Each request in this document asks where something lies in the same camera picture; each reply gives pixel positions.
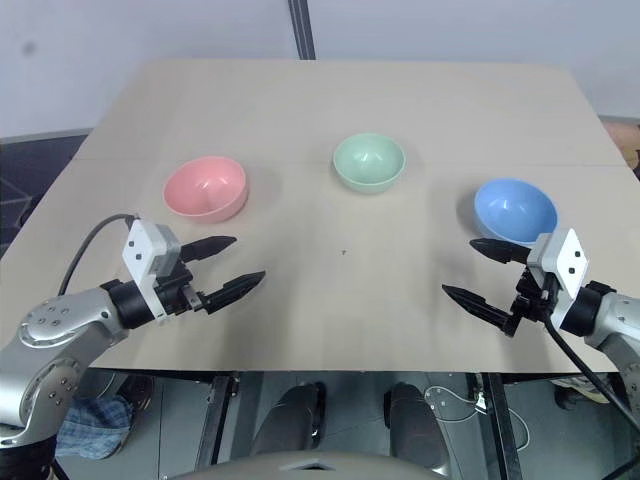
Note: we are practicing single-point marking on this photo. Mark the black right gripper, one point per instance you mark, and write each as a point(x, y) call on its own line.
point(532, 300)

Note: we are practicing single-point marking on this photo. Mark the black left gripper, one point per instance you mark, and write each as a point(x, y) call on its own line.
point(175, 295)

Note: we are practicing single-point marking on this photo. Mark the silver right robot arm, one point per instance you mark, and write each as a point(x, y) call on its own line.
point(612, 320)

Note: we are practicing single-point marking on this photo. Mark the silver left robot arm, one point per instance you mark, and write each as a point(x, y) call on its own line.
point(60, 325)

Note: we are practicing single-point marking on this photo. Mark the blue bowl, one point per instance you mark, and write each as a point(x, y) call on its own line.
point(515, 207)

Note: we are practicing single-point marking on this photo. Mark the pink red bowl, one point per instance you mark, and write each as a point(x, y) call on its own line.
point(205, 187)

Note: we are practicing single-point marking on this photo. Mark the black table leg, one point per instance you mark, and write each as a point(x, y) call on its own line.
point(215, 420)
point(500, 425)

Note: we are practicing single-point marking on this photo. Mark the green bowl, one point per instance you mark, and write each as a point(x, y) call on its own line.
point(369, 162)

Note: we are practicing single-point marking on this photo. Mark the dark rounded shape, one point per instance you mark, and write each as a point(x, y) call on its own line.
point(415, 430)
point(290, 420)

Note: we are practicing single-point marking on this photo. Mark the brown cardboard box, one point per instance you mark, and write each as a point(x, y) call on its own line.
point(622, 140)

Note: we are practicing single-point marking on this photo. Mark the blue checkered cloth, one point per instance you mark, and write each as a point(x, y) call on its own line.
point(95, 425)

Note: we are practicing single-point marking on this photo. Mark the dark floor mat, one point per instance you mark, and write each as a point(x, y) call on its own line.
point(30, 175)

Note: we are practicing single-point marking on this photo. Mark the grey robot torso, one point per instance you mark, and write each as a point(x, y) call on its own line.
point(310, 465)

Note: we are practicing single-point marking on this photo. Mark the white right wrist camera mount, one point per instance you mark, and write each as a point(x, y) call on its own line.
point(570, 260)

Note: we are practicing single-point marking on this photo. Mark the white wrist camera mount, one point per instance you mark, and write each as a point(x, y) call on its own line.
point(570, 260)
point(142, 245)

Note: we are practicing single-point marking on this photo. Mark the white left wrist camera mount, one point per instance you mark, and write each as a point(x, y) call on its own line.
point(142, 245)

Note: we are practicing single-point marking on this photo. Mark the dark vertical wall post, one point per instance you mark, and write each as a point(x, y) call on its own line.
point(301, 27)

